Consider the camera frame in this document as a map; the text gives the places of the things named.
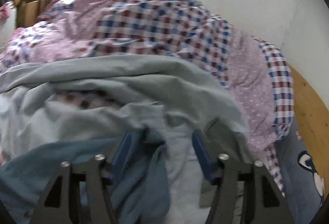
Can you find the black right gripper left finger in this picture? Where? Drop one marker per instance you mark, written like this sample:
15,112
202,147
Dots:
60,201

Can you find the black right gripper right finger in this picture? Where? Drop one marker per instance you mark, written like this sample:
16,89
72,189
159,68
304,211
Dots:
262,200

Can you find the dark teal fleece garment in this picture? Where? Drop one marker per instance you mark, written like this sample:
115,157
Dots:
123,174

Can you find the light grey-blue garment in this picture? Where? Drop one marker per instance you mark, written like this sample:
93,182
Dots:
72,110

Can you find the blue cartoon pillow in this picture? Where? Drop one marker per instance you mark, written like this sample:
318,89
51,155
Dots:
303,186

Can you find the plaid purple quilt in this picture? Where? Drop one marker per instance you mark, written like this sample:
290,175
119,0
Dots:
253,70

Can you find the pink cloth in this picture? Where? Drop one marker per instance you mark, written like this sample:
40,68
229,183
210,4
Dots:
5,10

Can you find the wooden chair with boxes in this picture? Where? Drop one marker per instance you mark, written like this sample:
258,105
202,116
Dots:
28,11

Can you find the wooden bed frame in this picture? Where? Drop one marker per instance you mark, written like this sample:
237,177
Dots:
313,120

